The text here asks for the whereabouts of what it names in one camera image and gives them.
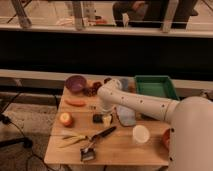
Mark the yellow green banana peel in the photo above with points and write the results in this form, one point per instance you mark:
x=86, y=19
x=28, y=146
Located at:
x=71, y=139

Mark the red yellow apple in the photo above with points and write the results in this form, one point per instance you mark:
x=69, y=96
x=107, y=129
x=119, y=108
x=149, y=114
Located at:
x=66, y=119

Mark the purple bowl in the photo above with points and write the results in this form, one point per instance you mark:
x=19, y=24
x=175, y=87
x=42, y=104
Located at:
x=76, y=83

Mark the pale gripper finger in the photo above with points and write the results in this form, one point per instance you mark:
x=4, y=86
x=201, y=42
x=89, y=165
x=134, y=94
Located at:
x=107, y=119

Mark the green plastic tray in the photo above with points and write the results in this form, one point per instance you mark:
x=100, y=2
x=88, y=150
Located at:
x=155, y=85

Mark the orange carrot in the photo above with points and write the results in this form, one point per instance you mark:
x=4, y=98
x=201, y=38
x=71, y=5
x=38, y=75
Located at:
x=74, y=103

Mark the black eraser block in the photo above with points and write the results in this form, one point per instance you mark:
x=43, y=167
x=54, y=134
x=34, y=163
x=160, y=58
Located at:
x=97, y=118

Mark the dark red grape bunch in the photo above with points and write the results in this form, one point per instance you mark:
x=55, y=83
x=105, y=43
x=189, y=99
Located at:
x=92, y=90

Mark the red bowl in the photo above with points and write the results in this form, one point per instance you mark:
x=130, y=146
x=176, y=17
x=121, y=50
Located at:
x=166, y=138

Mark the seated person in background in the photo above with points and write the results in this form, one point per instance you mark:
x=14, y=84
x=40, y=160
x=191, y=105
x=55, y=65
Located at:
x=151, y=13

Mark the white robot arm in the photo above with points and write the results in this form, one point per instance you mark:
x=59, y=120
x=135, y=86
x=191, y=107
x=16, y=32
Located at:
x=190, y=120

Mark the white plastic cup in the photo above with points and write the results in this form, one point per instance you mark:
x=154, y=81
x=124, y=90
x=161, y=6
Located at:
x=140, y=134

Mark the blue grey cloth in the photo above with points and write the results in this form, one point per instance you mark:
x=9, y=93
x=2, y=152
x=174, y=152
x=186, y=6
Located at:
x=126, y=116

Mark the black tripod stand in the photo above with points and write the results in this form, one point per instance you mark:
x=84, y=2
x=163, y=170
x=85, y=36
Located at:
x=12, y=134

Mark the light blue cup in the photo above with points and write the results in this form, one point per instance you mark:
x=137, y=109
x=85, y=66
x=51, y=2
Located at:
x=125, y=84

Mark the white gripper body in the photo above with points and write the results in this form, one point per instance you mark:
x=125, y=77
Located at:
x=106, y=107

